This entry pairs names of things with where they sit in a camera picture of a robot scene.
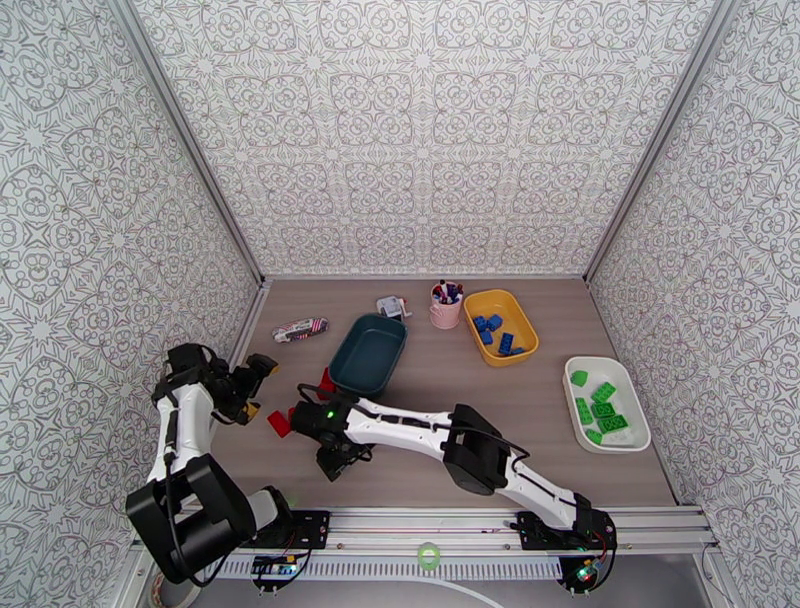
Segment beige tape roll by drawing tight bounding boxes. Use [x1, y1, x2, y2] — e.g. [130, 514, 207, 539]
[148, 571, 195, 608]

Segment grey crank pencil sharpener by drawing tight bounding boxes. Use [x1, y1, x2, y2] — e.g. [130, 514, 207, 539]
[376, 294, 414, 323]

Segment aluminium frame rail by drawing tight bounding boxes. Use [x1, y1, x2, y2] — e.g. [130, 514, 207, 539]
[131, 504, 717, 551]

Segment yellow plastic bin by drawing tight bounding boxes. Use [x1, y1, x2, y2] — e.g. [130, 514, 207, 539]
[462, 288, 540, 368]

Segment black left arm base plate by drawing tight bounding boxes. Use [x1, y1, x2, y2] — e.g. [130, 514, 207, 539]
[274, 509, 331, 550]

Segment pink pen cup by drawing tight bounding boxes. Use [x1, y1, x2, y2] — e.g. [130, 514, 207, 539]
[428, 282, 465, 331]

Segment left circuit board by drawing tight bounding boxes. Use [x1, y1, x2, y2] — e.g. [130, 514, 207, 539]
[251, 556, 298, 579]

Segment striped candy wrapper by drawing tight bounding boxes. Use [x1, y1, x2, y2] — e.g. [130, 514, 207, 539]
[272, 317, 329, 344]

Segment white tube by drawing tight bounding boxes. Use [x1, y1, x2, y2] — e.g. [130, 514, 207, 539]
[399, 577, 504, 608]

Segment teal plastic bin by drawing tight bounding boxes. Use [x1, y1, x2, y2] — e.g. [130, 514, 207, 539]
[329, 314, 409, 399]

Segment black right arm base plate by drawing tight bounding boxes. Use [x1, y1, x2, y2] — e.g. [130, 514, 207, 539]
[517, 509, 619, 551]

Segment white plastic bin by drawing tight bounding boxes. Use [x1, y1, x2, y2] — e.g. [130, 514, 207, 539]
[563, 356, 652, 453]

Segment white slotted cable duct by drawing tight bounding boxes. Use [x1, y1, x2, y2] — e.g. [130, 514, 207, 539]
[206, 557, 564, 579]

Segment aluminium corner post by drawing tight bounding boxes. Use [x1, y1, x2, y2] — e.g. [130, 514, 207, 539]
[584, 0, 736, 283]
[109, 0, 267, 283]

